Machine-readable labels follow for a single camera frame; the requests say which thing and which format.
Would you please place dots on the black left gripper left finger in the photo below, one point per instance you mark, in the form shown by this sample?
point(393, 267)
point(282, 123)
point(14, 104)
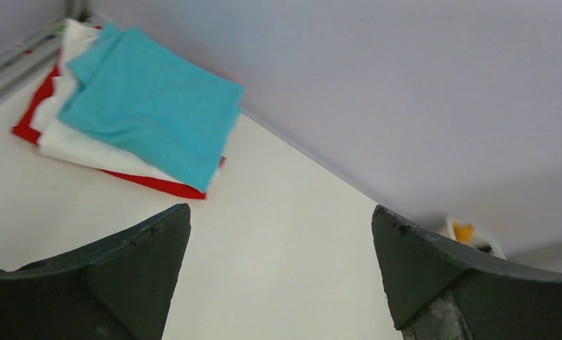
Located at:
point(119, 287)

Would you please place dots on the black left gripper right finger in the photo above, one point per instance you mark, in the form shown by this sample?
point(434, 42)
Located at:
point(437, 288)

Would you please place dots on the teal t shirt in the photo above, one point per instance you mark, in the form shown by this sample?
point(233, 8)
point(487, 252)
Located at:
point(136, 95)

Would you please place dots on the white plastic basket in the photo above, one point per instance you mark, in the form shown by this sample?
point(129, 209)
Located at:
point(482, 240)

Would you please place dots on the yellow t shirt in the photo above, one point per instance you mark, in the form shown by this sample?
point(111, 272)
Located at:
point(463, 233)

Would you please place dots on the folded white t shirt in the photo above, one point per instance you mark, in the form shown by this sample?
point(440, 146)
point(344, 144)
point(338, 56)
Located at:
point(74, 141)

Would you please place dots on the folded red t shirt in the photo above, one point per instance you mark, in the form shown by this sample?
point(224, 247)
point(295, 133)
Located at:
point(37, 108)

